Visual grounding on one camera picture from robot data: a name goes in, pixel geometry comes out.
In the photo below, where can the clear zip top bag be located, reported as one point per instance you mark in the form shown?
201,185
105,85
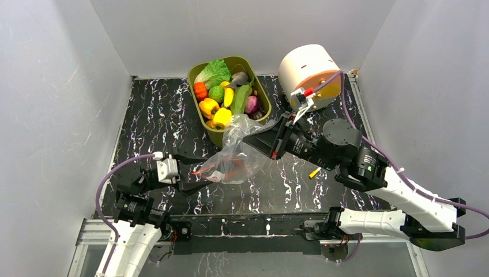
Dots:
236,162

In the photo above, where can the yellow tipped pen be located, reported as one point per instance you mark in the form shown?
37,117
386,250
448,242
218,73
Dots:
314,173

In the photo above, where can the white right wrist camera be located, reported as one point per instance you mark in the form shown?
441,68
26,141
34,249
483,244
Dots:
301,101

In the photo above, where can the white cylindrical drawer box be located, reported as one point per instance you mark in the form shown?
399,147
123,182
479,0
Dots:
306,67

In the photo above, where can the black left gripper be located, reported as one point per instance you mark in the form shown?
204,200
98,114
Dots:
189,186

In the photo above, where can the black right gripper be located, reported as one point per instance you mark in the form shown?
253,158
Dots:
281,139

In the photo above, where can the green leafy vegetable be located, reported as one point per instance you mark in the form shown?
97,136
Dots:
240,98

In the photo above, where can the green lettuce head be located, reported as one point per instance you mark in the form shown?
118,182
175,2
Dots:
212,75

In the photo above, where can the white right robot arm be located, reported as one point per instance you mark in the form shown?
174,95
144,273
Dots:
417,217

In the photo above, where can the orange mini pumpkin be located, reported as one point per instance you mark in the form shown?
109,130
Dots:
200,91

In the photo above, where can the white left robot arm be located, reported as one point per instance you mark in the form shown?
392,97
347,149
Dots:
137,226

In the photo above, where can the green bumpy citrus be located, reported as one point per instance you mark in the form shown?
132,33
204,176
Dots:
217,93

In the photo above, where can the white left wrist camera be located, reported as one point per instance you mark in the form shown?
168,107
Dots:
166,168

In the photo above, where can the olive green plastic bin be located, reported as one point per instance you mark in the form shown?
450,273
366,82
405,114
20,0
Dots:
235,64

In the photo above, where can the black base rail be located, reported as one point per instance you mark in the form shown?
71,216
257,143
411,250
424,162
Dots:
245,233

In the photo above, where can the yellow banana pepper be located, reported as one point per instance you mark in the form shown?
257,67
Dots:
228,97

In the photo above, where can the orange yellow bell pepper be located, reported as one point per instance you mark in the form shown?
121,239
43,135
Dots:
208,108

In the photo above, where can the dark purple eggplant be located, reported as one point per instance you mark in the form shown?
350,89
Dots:
257,115

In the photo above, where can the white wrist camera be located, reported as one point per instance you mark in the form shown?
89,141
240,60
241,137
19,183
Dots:
301,101
166,168

